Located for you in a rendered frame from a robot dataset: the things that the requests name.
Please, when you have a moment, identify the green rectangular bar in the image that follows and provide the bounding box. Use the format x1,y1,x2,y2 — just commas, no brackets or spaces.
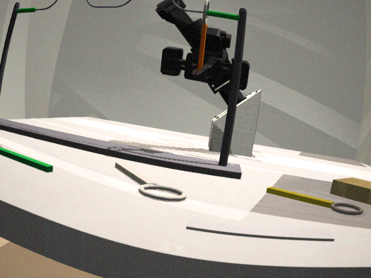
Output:
0,144,53,172

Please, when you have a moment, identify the grey loop with yellow handle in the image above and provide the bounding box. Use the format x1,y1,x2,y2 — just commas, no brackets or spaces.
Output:
266,187,363,215

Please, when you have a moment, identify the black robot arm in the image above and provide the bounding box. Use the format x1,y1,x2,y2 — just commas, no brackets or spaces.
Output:
155,0,247,105

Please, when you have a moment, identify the tan rectangular block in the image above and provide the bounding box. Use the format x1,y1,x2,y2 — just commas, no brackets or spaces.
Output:
330,178,371,205

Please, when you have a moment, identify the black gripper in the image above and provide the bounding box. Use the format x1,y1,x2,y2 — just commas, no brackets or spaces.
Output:
160,47,250,90

